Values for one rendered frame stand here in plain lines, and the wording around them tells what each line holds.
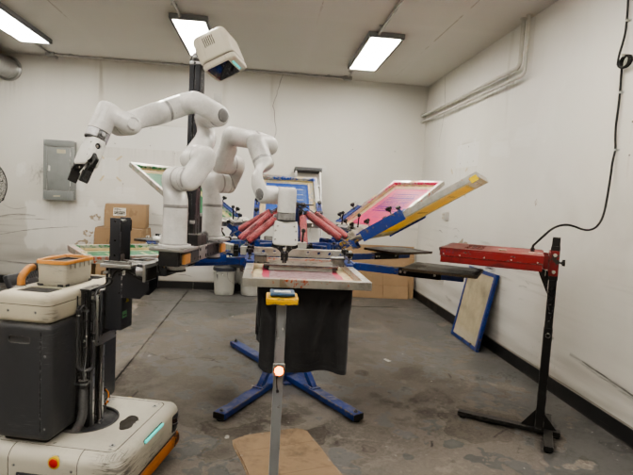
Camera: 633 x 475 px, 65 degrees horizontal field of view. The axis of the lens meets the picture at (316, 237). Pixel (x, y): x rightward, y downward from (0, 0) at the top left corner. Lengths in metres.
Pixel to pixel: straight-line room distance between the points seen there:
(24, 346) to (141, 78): 5.33
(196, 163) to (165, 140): 5.15
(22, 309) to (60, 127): 5.29
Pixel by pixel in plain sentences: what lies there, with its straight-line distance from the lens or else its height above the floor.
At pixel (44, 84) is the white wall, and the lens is 7.60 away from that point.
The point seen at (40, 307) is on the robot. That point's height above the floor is 0.86.
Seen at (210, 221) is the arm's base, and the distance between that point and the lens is 2.39.
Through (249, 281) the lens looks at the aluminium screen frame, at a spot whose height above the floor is 0.98.
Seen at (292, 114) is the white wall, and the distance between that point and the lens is 7.00.
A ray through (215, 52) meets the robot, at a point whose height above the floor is 1.92.
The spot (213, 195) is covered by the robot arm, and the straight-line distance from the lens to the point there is 2.38.
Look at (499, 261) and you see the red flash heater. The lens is 3.04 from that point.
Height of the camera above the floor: 1.36
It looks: 5 degrees down
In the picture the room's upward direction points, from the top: 3 degrees clockwise
